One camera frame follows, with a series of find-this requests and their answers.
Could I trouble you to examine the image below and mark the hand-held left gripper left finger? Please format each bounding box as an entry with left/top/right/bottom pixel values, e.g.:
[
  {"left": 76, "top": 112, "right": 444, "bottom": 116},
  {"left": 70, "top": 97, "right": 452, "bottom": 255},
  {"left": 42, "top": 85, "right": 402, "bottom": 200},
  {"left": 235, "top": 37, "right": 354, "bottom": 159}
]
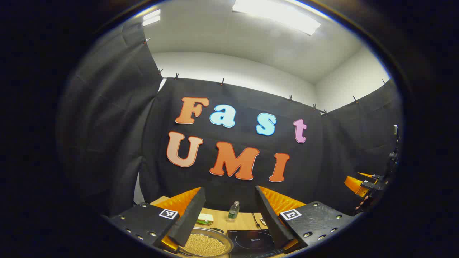
[{"left": 104, "top": 186, "right": 207, "bottom": 251}]

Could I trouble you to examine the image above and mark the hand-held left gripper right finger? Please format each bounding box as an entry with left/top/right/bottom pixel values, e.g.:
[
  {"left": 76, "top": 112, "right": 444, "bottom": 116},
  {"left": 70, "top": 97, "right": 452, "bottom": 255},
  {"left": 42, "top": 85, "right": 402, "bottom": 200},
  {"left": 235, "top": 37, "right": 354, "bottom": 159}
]
[{"left": 255, "top": 185, "right": 363, "bottom": 254}]

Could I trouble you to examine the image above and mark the large pile of soybeans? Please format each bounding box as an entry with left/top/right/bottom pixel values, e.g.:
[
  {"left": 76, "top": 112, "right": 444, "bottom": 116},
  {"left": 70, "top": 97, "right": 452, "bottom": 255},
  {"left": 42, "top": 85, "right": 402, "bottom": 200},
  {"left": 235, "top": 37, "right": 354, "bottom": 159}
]
[{"left": 184, "top": 234, "right": 227, "bottom": 257}]

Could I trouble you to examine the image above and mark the black induction cooktop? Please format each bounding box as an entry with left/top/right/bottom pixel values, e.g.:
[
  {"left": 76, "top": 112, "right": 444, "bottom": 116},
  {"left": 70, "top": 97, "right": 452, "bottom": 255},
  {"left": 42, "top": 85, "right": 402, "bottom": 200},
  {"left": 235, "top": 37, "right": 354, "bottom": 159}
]
[{"left": 227, "top": 229, "right": 287, "bottom": 258}]

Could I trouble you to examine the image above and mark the stainless steel pot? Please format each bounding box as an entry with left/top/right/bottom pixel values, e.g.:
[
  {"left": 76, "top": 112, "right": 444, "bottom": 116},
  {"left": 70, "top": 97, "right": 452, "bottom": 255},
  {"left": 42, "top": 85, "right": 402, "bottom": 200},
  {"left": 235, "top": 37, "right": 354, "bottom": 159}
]
[{"left": 178, "top": 227, "right": 235, "bottom": 258}]

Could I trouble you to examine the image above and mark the black backdrop cloth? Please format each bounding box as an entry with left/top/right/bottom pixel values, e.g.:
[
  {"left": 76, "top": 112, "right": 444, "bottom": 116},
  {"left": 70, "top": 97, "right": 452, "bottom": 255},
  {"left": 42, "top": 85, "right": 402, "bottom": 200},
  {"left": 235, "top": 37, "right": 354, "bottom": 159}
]
[{"left": 56, "top": 18, "right": 404, "bottom": 219}]

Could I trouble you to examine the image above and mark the row of cloth clips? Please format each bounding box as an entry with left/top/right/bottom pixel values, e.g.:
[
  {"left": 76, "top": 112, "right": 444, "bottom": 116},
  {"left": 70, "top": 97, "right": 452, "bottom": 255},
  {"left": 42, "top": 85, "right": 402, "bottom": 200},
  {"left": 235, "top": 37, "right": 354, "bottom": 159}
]
[{"left": 143, "top": 38, "right": 388, "bottom": 116}]

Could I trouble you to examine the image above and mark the large ceiling light panel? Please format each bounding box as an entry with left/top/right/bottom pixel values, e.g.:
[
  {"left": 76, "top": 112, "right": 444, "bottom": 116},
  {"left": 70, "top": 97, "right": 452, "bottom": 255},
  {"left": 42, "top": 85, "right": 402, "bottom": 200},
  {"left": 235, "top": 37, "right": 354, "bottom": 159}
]
[{"left": 232, "top": 0, "right": 322, "bottom": 36}]

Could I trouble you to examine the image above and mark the small ceiling light panel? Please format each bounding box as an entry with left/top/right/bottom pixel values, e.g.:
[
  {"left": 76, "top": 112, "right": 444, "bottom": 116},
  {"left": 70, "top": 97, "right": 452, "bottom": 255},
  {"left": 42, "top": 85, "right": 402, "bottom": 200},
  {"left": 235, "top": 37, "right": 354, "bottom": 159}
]
[{"left": 142, "top": 9, "right": 161, "bottom": 27}]

